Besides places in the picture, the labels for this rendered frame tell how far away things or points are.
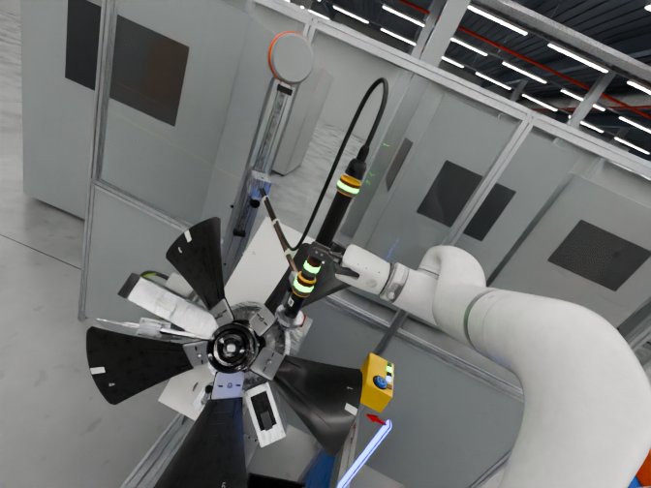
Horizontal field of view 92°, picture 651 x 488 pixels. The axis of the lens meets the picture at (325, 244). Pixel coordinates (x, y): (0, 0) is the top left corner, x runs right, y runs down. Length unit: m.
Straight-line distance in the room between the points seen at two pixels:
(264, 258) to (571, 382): 0.96
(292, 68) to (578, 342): 1.13
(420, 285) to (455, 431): 1.45
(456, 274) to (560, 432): 0.29
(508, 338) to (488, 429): 1.66
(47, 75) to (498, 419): 3.72
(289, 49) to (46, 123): 2.57
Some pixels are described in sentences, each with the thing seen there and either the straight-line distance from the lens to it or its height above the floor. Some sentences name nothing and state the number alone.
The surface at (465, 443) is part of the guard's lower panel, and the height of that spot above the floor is 0.56.
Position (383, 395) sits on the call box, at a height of 1.06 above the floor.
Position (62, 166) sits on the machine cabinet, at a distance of 3.49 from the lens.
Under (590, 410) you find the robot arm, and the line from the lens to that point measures 0.34.
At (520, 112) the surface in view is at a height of 2.03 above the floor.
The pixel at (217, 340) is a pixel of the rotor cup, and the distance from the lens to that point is 0.85.
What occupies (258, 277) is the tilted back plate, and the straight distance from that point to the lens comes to 1.13.
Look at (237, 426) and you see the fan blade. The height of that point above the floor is 1.03.
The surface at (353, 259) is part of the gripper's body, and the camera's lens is 0.63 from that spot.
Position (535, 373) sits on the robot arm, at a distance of 0.35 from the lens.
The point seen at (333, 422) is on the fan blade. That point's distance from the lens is 0.87.
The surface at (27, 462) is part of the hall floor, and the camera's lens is 2.10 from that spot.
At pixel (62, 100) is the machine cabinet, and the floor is 1.00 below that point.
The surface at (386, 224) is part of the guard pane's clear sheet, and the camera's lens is 1.38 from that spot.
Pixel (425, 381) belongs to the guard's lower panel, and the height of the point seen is 0.81.
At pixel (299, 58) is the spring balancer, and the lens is 1.26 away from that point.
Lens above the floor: 1.84
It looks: 24 degrees down
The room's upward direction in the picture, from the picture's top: 25 degrees clockwise
